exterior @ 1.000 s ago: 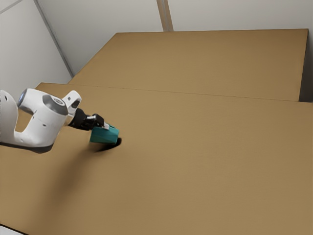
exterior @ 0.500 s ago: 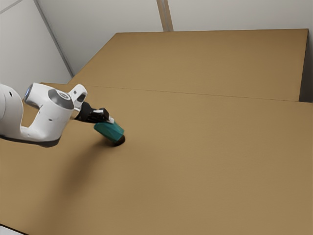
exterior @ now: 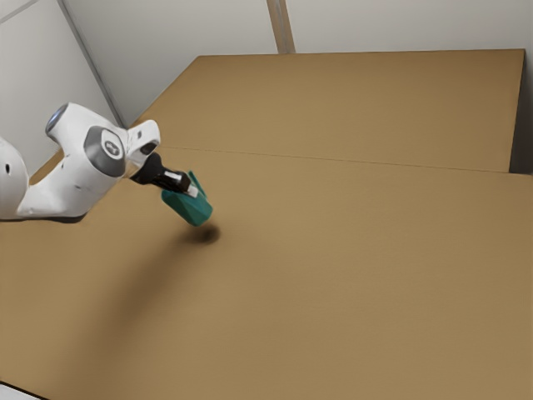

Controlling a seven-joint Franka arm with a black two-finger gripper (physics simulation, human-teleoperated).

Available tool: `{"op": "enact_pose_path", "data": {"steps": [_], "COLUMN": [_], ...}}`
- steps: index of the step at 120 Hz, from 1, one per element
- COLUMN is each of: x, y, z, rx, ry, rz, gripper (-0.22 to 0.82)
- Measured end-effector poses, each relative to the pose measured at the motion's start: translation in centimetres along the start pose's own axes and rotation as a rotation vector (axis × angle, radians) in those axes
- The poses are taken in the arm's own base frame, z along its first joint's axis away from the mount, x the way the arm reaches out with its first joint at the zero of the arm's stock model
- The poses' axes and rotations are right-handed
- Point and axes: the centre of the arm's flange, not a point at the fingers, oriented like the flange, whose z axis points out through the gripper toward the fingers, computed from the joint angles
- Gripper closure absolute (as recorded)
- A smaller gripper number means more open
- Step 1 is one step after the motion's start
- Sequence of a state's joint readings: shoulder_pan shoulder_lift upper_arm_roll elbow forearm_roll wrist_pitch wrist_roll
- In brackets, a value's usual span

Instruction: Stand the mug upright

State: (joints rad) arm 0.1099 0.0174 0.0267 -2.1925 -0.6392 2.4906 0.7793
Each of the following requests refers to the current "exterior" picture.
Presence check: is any teal faceted mug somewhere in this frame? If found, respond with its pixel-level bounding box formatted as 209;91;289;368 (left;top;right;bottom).
160;170;214;228

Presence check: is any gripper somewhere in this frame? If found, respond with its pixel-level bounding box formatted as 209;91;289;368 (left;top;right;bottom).
129;152;200;198

